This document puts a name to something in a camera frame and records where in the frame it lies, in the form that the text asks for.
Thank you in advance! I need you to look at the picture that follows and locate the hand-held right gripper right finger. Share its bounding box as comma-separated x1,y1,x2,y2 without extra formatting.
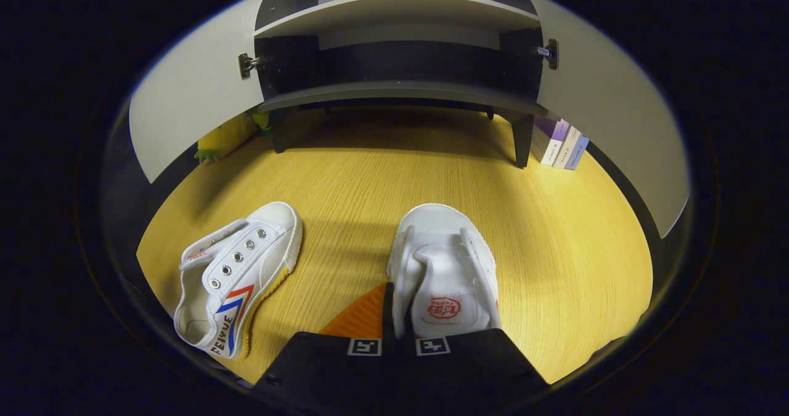
396,327,550,404

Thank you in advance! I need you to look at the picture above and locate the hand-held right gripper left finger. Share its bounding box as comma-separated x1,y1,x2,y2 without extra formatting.
250,282,398,404

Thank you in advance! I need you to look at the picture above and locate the white canvas shoe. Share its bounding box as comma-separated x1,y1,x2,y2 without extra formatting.
386,203,501,341
173,202,304,360

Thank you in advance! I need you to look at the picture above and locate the white shoe cabinet door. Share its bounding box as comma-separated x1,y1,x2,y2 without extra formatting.
128,0,272,184
524,0,691,239

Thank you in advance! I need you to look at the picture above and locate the white shoe cabinet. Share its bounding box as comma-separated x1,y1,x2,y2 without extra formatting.
253,0,554,170

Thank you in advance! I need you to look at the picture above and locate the purple spine book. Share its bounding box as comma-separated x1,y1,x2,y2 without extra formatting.
530,117,571,165

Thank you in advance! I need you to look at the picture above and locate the grey orange spine book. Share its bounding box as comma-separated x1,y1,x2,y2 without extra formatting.
553,125,583,169

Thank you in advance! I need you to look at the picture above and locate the yellow plush toy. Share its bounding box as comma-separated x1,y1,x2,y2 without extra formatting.
194,111,272,165

